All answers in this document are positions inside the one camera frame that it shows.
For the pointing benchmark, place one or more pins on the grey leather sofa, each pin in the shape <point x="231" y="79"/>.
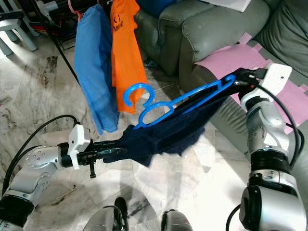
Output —
<point x="211" y="29"/>

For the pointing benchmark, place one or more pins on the black metal drying rack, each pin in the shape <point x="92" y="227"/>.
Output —
<point x="62" y="50"/>

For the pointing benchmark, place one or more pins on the silver black robot right leg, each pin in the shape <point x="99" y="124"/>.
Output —
<point x="178" y="222"/>

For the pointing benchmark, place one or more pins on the blue plastic hanger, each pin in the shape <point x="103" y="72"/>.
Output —
<point x="192" y="96"/>
<point x="137" y="86"/>

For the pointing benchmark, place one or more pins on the orange shirt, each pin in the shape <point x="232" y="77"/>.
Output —
<point x="127" y="62"/>

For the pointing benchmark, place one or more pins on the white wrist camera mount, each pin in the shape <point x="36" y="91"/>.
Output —
<point x="276" y="77"/>
<point x="79" y="139"/>

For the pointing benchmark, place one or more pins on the pink plastic hanger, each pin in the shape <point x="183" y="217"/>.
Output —
<point x="72" y="7"/>

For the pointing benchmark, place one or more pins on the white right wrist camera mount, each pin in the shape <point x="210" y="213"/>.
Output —
<point x="276" y="77"/>

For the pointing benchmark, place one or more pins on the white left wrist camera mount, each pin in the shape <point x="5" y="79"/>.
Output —
<point x="79" y="139"/>

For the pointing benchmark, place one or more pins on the silver black robot leg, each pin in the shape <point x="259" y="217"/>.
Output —
<point x="106" y="219"/>
<point x="178" y="222"/>

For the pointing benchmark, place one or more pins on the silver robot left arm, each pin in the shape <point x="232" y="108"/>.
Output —
<point x="41" y="161"/>

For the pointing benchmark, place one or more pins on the navy blue garment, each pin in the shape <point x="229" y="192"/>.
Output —
<point x="173" y="139"/>

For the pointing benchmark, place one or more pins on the blue shirt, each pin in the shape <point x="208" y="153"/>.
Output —
<point x="94" y="72"/>

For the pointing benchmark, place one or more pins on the pink foam mat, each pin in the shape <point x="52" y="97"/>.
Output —
<point x="226" y="60"/>

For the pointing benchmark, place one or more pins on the silver black robot left leg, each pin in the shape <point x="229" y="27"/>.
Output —
<point x="106" y="219"/>

